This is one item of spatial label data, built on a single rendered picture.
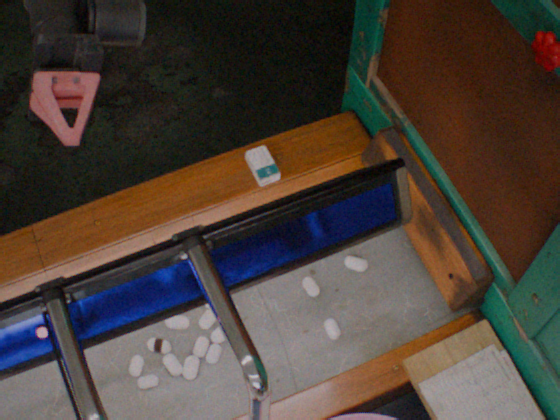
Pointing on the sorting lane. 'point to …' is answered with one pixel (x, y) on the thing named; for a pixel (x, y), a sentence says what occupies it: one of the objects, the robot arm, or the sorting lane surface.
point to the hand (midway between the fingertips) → (71, 137)
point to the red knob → (546, 50)
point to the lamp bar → (329, 200)
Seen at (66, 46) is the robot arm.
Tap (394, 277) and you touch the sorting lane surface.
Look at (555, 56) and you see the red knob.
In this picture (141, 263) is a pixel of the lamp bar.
